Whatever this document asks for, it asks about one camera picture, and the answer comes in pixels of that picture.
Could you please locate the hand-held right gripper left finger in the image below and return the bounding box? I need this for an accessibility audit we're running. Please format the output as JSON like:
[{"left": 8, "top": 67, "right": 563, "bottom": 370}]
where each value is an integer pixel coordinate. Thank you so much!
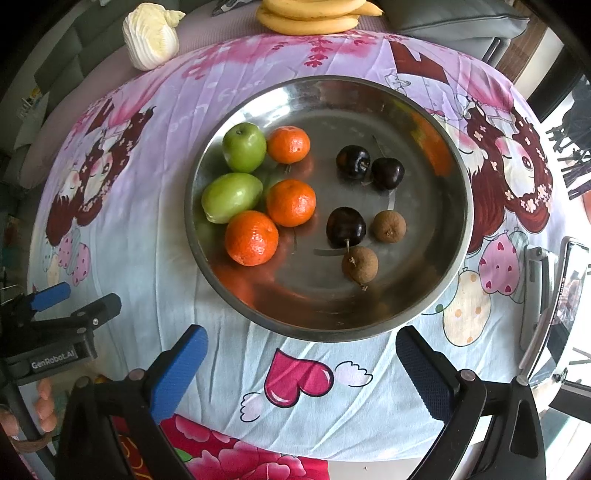
[{"left": 55, "top": 324, "right": 209, "bottom": 480}]

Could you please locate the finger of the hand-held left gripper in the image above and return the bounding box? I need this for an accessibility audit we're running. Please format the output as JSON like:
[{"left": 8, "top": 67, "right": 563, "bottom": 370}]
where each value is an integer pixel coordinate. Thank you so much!
[
  {"left": 32, "top": 293, "right": 122, "bottom": 333},
  {"left": 11, "top": 282, "right": 72, "bottom": 319}
]

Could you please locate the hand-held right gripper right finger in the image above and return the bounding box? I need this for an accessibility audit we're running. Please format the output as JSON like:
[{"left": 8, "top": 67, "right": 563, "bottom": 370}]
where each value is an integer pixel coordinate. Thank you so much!
[{"left": 396, "top": 325, "right": 548, "bottom": 480}]

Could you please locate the brown longan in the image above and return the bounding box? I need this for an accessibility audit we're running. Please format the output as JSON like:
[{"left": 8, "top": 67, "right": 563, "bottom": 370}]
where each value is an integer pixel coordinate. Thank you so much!
[
  {"left": 342, "top": 246, "right": 379, "bottom": 289},
  {"left": 372, "top": 210, "right": 408, "bottom": 243}
]

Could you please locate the round metal plate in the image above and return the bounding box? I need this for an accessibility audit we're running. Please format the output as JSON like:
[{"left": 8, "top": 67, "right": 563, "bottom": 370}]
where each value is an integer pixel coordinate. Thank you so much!
[{"left": 185, "top": 75, "right": 475, "bottom": 343}]

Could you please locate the dark cherry with long stem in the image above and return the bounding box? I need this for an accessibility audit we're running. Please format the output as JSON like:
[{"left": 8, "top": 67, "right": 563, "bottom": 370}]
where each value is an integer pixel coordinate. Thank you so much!
[{"left": 326, "top": 207, "right": 368, "bottom": 252}]

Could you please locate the oblong green jujube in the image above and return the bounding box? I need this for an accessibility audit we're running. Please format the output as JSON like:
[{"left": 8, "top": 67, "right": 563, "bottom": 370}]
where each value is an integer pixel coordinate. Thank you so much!
[{"left": 201, "top": 172, "right": 264, "bottom": 224}]

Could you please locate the round green jujube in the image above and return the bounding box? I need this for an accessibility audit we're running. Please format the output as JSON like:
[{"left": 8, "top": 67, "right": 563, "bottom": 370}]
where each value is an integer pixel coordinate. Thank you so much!
[{"left": 222, "top": 122, "right": 267, "bottom": 173}]

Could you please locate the small orange tangerine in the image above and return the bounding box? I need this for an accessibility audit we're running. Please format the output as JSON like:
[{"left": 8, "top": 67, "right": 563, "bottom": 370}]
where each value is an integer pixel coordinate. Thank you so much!
[{"left": 267, "top": 126, "right": 311, "bottom": 164}]

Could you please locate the person's left hand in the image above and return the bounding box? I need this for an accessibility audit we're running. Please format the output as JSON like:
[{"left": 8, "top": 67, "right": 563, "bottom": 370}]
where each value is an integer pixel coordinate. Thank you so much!
[{"left": 0, "top": 378, "right": 60, "bottom": 439}]

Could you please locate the cartoon printed blanket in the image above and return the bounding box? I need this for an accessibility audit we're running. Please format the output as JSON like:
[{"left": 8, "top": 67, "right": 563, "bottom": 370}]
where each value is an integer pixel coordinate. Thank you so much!
[{"left": 27, "top": 31, "right": 568, "bottom": 462}]

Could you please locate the silver phone stand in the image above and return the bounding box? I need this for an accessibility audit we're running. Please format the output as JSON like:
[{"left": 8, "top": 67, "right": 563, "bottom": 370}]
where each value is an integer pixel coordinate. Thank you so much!
[{"left": 519, "top": 244, "right": 559, "bottom": 352}]

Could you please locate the black phone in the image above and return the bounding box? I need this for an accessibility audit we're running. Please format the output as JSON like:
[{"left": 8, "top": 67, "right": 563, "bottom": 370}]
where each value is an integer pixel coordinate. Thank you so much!
[{"left": 519, "top": 236, "right": 591, "bottom": 388}]

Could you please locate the green quilted sofa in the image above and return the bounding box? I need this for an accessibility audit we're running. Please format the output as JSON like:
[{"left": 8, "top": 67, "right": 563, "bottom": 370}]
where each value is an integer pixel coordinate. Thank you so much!
[{"left": 32, "top": 0, "right": 139, "bottom": 116}]

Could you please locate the napa cabbage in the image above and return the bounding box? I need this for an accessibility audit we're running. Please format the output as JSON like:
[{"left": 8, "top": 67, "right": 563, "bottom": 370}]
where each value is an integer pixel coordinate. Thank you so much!
[{"left": 122, "top": 2, "right": 186, "bottom": 71}]

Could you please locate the mauve bed sheet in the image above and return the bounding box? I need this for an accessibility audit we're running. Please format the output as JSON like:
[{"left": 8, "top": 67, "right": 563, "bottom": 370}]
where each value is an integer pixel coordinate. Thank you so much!
[{"left": 18, "top": 18, "right": 278, "bottom": 190}]

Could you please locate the yellow banana bunch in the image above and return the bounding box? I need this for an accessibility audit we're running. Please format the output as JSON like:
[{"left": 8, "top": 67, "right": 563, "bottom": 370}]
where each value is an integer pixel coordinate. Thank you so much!
[{"left": 256, "top": 0, "right": 384, "bottom": 35}]

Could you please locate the grey green pillow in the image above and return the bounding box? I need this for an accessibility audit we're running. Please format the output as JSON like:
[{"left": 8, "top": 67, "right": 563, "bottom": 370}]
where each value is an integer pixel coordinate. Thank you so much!
[{"left": 381, "top": 0, "right": 531, "bottom": 58}]

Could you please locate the black metal frame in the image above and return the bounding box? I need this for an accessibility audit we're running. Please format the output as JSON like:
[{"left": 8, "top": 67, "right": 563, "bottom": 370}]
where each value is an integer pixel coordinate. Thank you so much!
[{"left": 545, "top": 88, "right": 591, "bottom": 199}]

